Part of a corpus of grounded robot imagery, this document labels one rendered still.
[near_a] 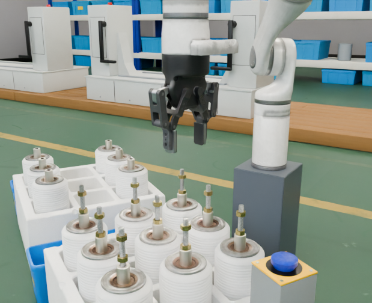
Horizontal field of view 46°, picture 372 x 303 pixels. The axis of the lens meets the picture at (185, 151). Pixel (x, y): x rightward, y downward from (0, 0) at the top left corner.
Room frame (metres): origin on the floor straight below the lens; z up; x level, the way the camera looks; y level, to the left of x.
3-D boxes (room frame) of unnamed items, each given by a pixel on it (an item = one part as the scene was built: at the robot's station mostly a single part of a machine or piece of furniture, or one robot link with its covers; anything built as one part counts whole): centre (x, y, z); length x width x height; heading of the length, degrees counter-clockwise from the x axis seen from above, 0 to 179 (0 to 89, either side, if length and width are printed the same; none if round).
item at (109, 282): (0.64, 0.10, 0.25); 0.08 x 0.08 x 0.01
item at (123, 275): (0.64, 0.10, 0.26); 0.02 x 0.02 x 0.03
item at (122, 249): (0.64, 0.10, 0.31); 0.01 x 0.01 x 0.08
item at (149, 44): (6.68, 0.36, 0.36); 0.50 x 0.38 x 0.21; 147
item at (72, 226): (0.85, 0.22, 0.25); 0.08 x 0.08 x 0.01
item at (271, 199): (1.11, -0.22, 0.15); 0.14 x 0.14 x 0.30; 57
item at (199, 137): (0.72, -0.02, 0.49); 0.02 x 0.01 x 0.04; 46
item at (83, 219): (0.85, 0.22, 0.26); 0.02 x 0.02 x 0.03
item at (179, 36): (0.68, -0.01, 0.65); 0.11 x 0.09 x 0.06; 46
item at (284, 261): (0.58, -0.15, 0.32); 0.04 x 0.04 x 0.02
